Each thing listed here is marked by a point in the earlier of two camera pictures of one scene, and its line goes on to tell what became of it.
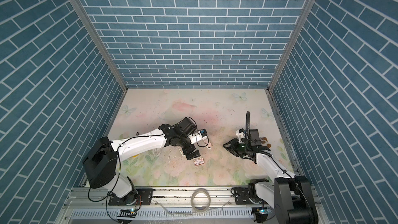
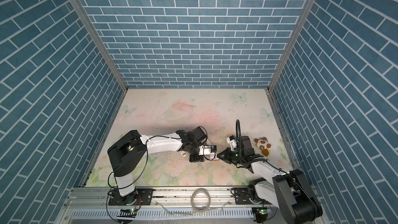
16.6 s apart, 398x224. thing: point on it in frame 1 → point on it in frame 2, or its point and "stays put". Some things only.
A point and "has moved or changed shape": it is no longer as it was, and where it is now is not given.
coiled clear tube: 200,190 stays put
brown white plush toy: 263,141 stays put
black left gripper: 195,154 stays put
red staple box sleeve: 199,162 has moved or changed shape
